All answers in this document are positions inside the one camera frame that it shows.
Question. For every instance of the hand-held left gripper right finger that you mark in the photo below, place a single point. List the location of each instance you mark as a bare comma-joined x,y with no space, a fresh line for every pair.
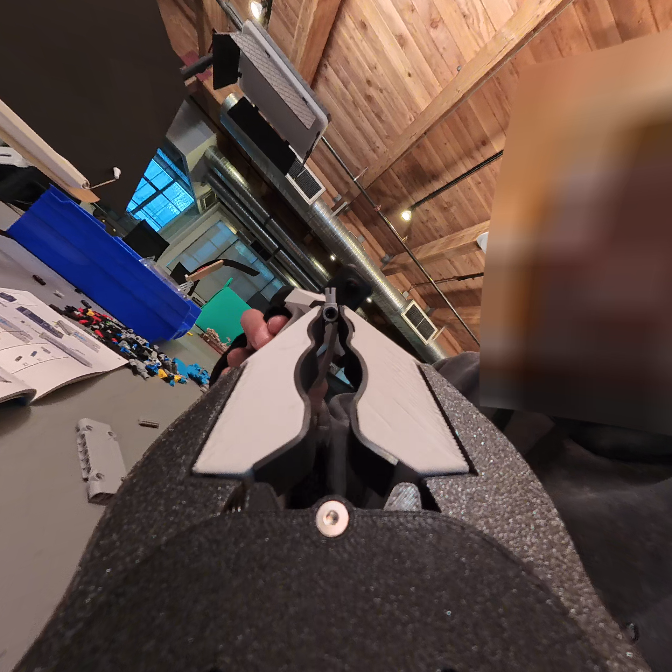
407,414

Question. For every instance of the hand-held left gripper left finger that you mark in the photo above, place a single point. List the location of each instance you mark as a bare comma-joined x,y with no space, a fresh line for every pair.
252,414

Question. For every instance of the small grey connector piece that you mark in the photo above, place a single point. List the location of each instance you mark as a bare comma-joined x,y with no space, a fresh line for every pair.
329,309

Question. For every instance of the person's right hand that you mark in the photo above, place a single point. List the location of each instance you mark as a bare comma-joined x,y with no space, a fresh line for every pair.
257,330

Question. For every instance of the pile of blue building pieces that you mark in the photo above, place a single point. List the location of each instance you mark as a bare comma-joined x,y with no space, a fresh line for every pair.
191,370

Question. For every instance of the white air vent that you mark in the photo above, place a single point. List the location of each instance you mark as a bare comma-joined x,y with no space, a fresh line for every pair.
307,183
420,320

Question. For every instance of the wooden skeleton model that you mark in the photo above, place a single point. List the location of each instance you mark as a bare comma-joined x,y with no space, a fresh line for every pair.
215,336

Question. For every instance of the green tote bag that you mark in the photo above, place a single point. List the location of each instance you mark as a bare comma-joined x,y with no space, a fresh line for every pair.
220,315

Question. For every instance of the black and wood curved lamp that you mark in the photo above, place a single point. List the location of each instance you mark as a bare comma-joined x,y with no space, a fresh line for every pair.
210,270

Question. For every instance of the pile of small colourful pieces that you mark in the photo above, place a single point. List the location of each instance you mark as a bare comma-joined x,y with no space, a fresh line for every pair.
115,336

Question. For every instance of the grey flat panel with holes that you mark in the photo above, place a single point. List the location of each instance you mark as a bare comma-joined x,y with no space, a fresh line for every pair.
99,462

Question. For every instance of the clear plastic bag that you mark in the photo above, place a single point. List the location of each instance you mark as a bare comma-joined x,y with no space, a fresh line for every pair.
155,262

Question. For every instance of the blue plastic bin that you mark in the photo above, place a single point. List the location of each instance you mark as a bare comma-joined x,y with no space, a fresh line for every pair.
105,267

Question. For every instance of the large grid window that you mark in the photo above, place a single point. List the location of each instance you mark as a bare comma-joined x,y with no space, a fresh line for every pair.
160,194

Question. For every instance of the person's grey sweater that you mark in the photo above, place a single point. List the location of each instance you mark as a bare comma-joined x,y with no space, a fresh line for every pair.
603,498

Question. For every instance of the white instruction booklet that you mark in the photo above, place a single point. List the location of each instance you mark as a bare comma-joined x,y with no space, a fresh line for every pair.
47,346

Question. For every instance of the grey ceiling heater unit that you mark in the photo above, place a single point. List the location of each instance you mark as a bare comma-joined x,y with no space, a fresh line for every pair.
281,78

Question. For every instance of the black divider panel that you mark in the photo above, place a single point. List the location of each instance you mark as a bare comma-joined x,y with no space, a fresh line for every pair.
78,78

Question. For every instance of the silver air duct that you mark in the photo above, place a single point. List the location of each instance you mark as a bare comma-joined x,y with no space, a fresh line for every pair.
357,246

